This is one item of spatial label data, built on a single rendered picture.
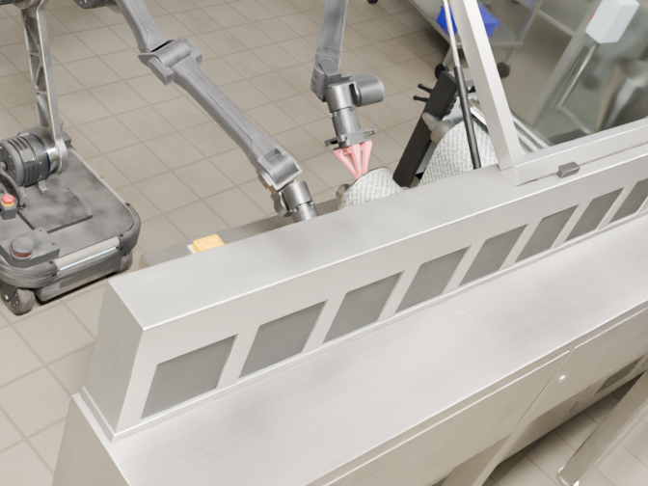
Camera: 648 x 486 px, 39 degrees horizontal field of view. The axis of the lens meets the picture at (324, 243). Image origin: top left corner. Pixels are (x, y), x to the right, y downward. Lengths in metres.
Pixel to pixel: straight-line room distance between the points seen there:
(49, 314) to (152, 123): 1.22
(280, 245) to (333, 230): 0.09
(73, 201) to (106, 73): 1.23
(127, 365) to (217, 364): 0.16
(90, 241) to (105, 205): 0.19
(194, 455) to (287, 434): 0.13
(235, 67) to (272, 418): 3.54
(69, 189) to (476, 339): 2.07
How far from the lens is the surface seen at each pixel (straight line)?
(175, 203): 3.74
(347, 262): 1.19
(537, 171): 1.50
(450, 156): 2.05
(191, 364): 1.15
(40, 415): 2.97
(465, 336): 1.50
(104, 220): 3.23
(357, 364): 1.36
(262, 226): 2.36
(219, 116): 2.12
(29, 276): 3.04
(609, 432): 3.25
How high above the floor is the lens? 2.41
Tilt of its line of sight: 39 degrees down
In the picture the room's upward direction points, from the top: 23 degrees clockwise
